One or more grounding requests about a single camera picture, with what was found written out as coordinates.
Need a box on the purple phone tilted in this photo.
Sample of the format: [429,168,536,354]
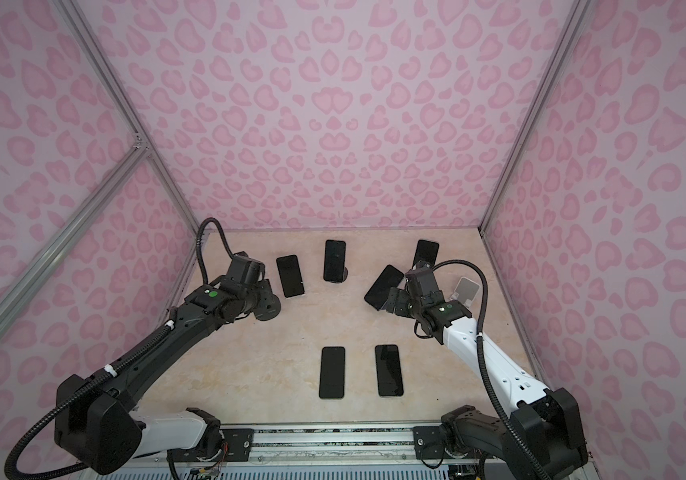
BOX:
[364,264,404,311]

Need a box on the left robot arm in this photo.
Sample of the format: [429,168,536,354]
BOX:
[54,279,281,475]

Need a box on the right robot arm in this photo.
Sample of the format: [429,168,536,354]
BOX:
[384,288,588,479]

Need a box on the aluminium frame strut left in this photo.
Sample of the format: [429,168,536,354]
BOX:
[0,1,197,342]

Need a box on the phone back right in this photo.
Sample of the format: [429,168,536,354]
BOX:
[412,239,440,267]

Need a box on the grey stand back centre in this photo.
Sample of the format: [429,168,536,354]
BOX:
[323,267,348,283]

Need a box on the aluminium frame strut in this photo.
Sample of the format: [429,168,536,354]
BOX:
[0,1,197,342]
[478,0,595,238]

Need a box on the phone back centre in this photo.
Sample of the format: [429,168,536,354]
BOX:
[323,239,347,274]

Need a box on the grey round stand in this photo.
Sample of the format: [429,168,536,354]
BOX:
[253,294,281,322]

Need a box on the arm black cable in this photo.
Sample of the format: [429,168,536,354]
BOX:
[430,259,554,480]
[4,217,236,480]

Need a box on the teal phone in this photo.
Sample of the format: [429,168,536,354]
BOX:
[374,344,404,397]
[318,346,346,400]

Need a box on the aluminium frame strut right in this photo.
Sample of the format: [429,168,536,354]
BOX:
[478,0,595,238]

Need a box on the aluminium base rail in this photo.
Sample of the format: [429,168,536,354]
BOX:
[111,421,512,479]

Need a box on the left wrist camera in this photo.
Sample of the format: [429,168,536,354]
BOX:
[225,252,265,285]

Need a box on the phone back left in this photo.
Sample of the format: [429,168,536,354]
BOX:
[276,254,305,298]

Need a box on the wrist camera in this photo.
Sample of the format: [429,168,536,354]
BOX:
[225,252,265,285]
[405,262,439,298]

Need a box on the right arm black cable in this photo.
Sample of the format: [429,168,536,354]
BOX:
[430,259,554,480]

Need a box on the white folding phone stand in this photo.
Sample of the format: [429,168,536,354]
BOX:
[450,277,481,308]

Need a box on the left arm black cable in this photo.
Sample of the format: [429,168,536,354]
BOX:
[4,217,236,480]

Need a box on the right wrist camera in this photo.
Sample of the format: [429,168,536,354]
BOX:
[405,262,439,298]

